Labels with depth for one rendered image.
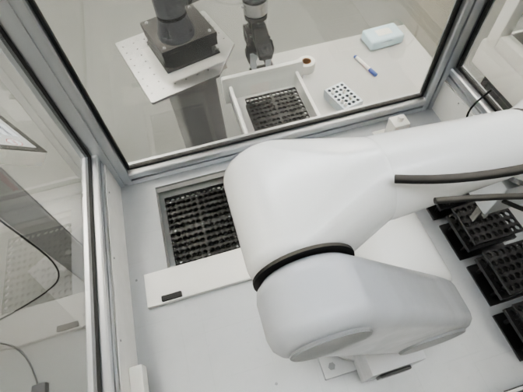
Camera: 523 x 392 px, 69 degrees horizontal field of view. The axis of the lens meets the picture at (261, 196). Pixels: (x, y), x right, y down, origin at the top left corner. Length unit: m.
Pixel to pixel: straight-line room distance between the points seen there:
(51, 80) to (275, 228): 0.63
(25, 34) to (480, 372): 1.05
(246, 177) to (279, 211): 0.05
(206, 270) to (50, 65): 0.52
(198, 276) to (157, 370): 0.21
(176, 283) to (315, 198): 0.62
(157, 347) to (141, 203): 0.37
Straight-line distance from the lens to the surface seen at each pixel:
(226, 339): 0.86
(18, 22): 0.79
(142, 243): 0.99
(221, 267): 0.90
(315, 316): 0.29
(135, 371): 0.83
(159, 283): 0.92
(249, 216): 0.34
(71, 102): 0.88
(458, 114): 1.18
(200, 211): 1.04
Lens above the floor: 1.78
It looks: 58 degrees down
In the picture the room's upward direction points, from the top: 5 degrees counter-clockwise
